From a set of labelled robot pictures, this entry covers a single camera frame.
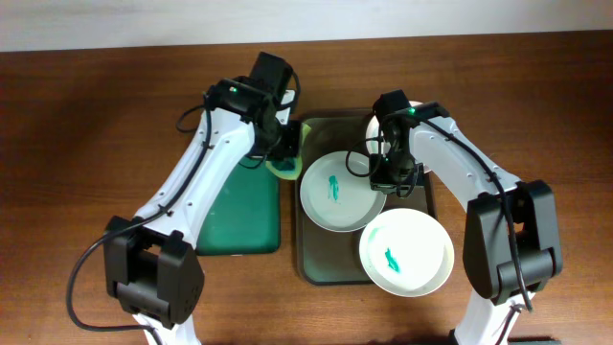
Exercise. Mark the pink-white plate with stain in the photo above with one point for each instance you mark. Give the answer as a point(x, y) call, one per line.
point(372, 145)

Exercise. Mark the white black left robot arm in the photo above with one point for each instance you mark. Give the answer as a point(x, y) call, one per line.
point(150, 261)

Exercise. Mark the white plate with green stain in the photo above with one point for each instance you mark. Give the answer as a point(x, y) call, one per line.
point(406, 252)

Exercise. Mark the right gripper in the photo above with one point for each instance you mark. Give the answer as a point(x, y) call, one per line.
point(379, 182)

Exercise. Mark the grey plate with green stain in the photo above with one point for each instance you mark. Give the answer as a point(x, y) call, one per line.
point(336, 200)

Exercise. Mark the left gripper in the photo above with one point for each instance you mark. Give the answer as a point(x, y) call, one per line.
point(292, 148)

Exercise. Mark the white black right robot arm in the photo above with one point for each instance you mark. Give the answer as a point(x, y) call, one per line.
point(511, 243)

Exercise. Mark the small green tray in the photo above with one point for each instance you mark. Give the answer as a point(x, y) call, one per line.
point(245, 217)

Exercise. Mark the green yellow sponge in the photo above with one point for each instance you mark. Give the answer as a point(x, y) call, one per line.
point(286, 160)

